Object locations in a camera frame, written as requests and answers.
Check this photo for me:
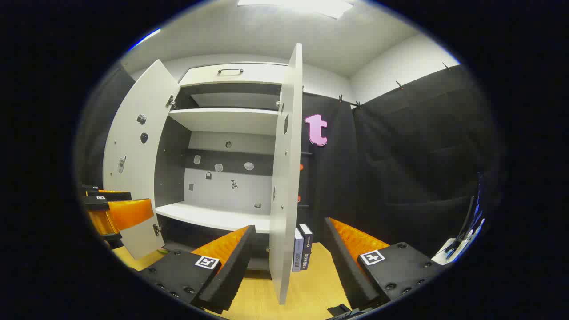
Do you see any white cabinet door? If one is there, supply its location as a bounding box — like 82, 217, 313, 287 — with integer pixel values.
268, 42, 304, 306
102, 59, 181, 260

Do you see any white cabinet drawer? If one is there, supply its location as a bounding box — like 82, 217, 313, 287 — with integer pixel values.
179, 62, 290, 88

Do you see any lavender book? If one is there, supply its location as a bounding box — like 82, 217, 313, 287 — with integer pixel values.
292, 228, 305, 272

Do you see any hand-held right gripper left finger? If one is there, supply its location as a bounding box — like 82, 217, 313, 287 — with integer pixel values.
139, 225, 257, 312

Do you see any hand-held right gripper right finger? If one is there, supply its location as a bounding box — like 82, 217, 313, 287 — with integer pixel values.
322, 217, 446, 311

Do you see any dark navy book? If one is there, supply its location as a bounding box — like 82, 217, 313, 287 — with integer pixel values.
299, 224, 314, 270

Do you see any ceiling light panel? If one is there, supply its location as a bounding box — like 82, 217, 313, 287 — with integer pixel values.
237, 0, 355, 20

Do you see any white grey cabinet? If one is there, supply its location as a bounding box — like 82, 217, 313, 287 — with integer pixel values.
153, 62, 293, 272

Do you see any black door handle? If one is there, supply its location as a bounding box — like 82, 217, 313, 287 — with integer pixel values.
301, 151, 313, 209

